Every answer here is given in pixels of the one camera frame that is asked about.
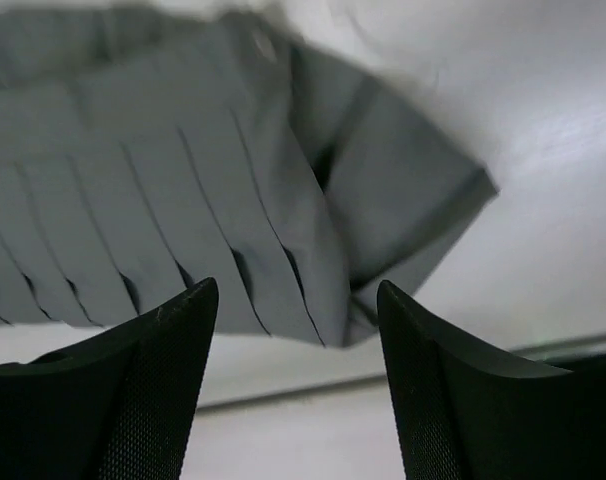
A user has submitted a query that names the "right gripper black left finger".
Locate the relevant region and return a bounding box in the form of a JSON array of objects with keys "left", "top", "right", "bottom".
[{"left": 0, "top": 278, "right": 219, "bottom": 479}]

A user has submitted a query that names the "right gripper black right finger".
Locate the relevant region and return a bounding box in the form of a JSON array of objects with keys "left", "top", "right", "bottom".
[{"left": 377, "top": 281, "right": 606, "bottom": 479}]

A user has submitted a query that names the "grey pleated skirt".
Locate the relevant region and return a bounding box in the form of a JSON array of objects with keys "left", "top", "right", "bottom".
[{"left": 0, "top": 6, "right": 496, "bottom": 347}]

